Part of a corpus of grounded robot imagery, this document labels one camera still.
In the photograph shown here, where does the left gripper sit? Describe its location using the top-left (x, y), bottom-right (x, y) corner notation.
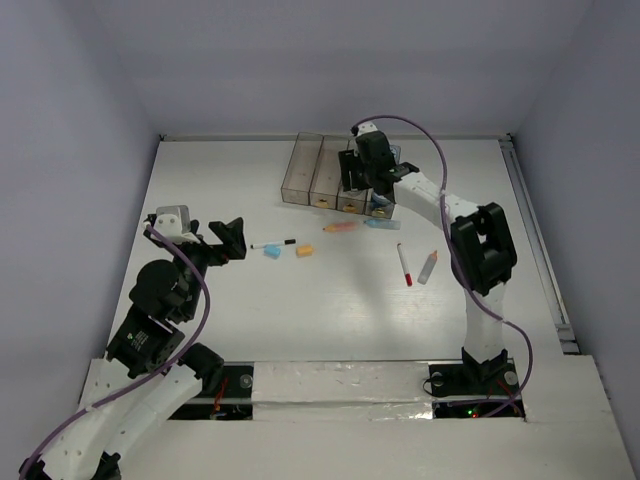
top-left (169, 215), bottom-right (247, 317)

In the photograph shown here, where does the blue paint jar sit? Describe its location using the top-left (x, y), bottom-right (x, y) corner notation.
top-left (371, 193), bottom-right (391, 209)
top-left (390, 145), bottom-right (400, 163)

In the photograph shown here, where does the orange highlighter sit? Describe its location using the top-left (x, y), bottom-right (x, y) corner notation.
top-left (323, 222), bottom-right (360, 233)

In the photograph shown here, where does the black whiteboard marker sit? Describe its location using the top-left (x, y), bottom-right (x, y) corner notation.
top-left (250, 238), bottom-right (297, 249)

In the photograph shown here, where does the clear pencil-shaped highlighter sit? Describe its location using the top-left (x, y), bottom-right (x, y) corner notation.
top-left (417, 250), bottom-right (438, 285)

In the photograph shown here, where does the red whiteboard marker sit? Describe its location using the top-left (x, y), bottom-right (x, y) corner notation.
top-left (396, 242), bottom-right (413, 287)

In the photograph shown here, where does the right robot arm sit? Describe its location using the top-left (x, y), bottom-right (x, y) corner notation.
top-left (339, 122), bottom-right (517, 398)

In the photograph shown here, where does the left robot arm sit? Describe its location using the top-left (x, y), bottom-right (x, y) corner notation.
top-left (19, 206), bottom-right (247, 479)

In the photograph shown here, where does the transparent drawer bin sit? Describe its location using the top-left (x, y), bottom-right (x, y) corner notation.
top-left (337, 140), bottom-right (370, 215)
top-left (309, 136), bottom-right (349, 210)
top-left (280, 132), bottom-right (324, 206)
top-left (363, 142), bottom-right (402, 219)

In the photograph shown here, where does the blue highlighter cap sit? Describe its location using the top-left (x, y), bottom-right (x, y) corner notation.
top-left (263, 244), bottom-right (281, 259)

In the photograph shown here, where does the blue highlighter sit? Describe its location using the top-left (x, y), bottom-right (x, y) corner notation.
top-left (364, 218), bottom-right (401, 231)

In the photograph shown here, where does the yellow highlighter cap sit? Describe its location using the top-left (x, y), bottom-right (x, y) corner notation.
top-left (296, 244), bottom-right (314, 258)

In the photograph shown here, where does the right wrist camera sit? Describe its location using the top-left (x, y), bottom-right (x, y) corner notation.
top-left (350, 121), bottom-right (378, 138)

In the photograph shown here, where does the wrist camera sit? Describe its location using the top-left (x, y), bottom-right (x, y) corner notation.
top-left (350, 121), bottom-right (378, 138)
top-left (148, 205), bottom-right (197, 245)

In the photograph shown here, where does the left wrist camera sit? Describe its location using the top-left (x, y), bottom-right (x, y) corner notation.
top-left (148, 205), bottom-right (197, 245)

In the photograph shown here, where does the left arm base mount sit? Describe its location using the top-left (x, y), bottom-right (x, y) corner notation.
top-left (170, 363), bottom-right (254, 421)

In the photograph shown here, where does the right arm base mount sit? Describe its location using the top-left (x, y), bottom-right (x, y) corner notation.
top-left (422, 349), bottom-right (526, 419)

